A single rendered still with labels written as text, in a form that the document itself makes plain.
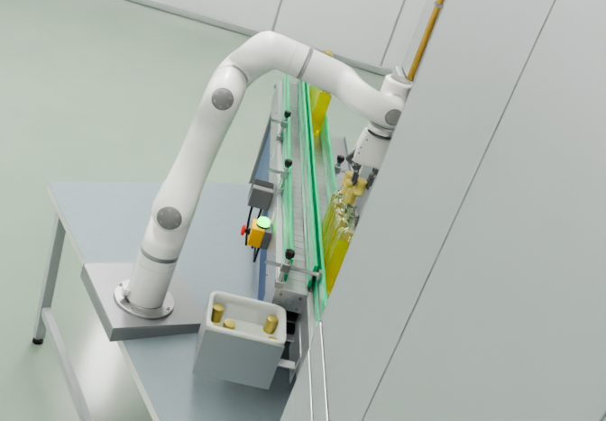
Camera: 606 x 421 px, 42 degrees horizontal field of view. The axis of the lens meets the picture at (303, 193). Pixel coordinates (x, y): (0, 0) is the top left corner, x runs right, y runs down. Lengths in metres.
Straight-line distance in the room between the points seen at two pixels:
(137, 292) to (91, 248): 0.40
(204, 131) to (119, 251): 0.78
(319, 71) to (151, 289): 0.84
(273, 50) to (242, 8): 6.04
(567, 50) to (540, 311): 0.22
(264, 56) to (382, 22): 6.15
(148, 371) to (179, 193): 0.52
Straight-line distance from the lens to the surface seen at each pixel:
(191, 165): 2.22
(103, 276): 2.58
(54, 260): 3.26
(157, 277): 2.41
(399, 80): 2.14
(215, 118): 2.12
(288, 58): 2.09
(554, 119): 0.69
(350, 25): 8.19
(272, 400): 2.39
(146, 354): 2.41
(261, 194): 2.90
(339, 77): 2.11
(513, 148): 0.74
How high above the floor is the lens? 2.30
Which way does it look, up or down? 26 degrees down
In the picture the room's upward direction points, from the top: 19 degrees clockwise
